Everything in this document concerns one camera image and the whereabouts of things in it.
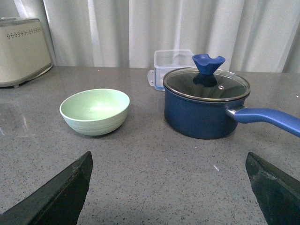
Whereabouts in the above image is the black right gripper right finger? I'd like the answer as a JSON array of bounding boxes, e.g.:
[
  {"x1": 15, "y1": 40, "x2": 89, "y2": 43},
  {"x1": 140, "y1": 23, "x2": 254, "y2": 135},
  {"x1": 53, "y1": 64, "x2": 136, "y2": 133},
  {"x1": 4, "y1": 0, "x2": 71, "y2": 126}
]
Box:
[{"x1": 245, "y1": 152, "x2": 300, "y2": 225}]

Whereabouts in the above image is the dark blue saucepan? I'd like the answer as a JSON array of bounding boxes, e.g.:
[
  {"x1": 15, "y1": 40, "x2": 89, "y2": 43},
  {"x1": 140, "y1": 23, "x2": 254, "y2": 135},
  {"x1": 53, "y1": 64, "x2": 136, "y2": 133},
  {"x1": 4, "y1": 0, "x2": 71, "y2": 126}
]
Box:
[{"x1": 165, "y1": 90, "x2": 300, "y2": 139}]

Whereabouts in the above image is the glass lid with blue knob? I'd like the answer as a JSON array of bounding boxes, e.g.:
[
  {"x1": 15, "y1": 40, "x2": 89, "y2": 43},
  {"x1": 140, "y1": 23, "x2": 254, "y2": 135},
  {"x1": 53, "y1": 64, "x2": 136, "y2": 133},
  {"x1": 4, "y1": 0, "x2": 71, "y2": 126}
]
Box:
[{"x1": 163, "y1": 54, "x2": 250, "y2": 102}]

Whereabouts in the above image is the cream white toaster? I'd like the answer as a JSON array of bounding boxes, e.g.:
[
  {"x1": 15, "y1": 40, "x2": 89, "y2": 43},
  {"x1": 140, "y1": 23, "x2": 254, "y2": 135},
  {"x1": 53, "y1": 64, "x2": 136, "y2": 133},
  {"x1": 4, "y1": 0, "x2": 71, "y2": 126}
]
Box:
[{"x1": 0, "y1": 18, "x2": 53, "y2": 87}]

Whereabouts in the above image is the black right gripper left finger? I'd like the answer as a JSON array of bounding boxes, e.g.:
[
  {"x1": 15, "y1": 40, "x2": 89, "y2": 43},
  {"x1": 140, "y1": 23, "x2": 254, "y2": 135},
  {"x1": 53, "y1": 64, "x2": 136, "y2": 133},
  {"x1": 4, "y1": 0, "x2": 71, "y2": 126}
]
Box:
[{"x1": 0, "y1": 151, "x2": 93, "y2": 225}]

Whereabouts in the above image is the light green bowl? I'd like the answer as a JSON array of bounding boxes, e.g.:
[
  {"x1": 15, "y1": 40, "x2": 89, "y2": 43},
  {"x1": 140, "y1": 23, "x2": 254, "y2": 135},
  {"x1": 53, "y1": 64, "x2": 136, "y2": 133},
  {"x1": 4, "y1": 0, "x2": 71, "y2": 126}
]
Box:
[{"x1": 60, "y1": 89, "x2": 130, "y2": 136}]

